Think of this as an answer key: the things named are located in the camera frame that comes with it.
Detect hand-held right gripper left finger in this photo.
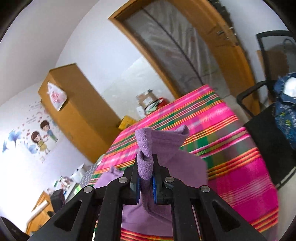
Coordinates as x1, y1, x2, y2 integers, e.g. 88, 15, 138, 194
28, 154, 141, 241

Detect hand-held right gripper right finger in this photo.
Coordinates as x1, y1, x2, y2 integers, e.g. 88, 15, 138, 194
151, 154, 266, 241

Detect purple fleece garment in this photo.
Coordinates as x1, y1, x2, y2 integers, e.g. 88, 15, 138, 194
94, 125, 208, 237

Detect blue and white clothes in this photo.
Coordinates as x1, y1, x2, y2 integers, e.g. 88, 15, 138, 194
274, 73, 296, 150

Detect white paper roll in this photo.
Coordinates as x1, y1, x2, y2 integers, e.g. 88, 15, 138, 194
31, 200, 49, 213

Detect white bedside cabinet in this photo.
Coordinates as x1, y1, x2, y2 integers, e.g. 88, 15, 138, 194
62, 178, 85, 200

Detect wooden headboard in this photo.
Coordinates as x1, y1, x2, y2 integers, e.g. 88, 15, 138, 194
25, 191, 56, 235

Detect white box on cabinet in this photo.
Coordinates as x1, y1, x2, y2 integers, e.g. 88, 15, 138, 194
70, 163, 86, 180

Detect dark floral cloth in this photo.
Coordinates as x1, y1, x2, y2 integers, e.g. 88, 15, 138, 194
81, 162, 101, 186

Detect yellow box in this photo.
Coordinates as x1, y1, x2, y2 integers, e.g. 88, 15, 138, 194
118, 115, 137, 130

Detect pink green plaid bed sheet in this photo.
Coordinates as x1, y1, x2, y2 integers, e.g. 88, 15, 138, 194
87, 85, 279, 241

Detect wooden wardrobe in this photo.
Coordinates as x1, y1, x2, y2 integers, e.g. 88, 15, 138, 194
38, 64, 137, 164

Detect brown cardboard box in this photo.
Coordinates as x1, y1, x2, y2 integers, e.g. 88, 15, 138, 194
136, 89, 158, 108

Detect white plastic bag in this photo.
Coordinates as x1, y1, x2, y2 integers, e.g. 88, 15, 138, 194
47, 82, 68, 111

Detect black mesh office chair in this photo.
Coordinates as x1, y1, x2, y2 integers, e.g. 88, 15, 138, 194
236, 30, 296, 186

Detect clear plastic door curtain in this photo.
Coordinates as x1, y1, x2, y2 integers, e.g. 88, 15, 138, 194
122, 0, 231, 98

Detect wooden door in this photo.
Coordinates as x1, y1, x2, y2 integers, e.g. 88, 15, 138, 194
169, 0, 261, 116

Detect cartoon couple wall sticker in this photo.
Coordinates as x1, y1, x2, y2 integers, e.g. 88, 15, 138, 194
2, 102, 61, 163

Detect metal door handle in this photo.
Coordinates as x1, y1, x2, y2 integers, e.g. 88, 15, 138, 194
216, 25, 239, 46

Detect wooden door frame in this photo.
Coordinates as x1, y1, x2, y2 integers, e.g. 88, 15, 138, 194
108, 0, 181, 100

